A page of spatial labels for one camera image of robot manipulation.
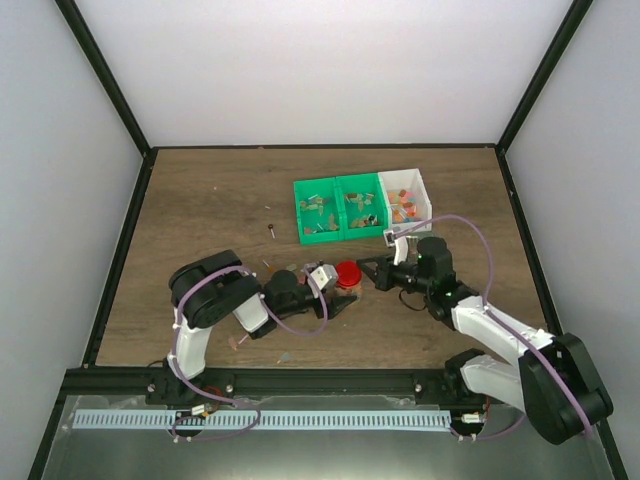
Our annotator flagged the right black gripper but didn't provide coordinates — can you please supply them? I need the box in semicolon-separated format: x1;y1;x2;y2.
355;257;431;296

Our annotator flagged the clear plastic jar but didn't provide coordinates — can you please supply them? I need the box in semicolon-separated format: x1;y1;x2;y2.
335;283;362;301

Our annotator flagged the red jar lid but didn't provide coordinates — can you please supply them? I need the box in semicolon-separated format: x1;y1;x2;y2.
335;260;362;288

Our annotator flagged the green double candy bin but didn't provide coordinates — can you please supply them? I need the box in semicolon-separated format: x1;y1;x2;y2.
293;173;390;245

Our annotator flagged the white candy bin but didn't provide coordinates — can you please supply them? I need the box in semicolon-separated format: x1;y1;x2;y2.
378;168;433;227

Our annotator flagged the green slotted scoop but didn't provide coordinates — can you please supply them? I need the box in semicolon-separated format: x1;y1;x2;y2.
406;235;420;256

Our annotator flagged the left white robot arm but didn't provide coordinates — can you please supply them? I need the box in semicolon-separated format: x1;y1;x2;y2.
148;250;359;404

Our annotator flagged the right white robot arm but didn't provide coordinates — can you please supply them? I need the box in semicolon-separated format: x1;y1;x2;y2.
357;237;614;445

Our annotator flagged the spilled small orange lollipop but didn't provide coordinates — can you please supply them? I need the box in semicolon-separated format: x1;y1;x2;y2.
262;259;276;273

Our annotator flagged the light blue slotted strip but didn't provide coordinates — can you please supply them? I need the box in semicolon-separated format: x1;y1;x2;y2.
72;409;451;432

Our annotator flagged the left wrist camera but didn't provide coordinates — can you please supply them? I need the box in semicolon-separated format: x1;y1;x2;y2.
305;263;338;290

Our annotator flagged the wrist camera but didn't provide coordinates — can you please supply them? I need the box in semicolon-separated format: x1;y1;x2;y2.
383;227;409;266
305;263;338;290

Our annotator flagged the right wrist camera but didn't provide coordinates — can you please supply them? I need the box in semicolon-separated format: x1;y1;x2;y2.
383;227;409;266

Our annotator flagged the spilled candy near rail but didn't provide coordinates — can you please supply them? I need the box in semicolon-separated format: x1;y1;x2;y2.
277;352;291;364

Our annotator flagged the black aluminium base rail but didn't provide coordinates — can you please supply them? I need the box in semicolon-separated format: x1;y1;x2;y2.
60;366;483;408

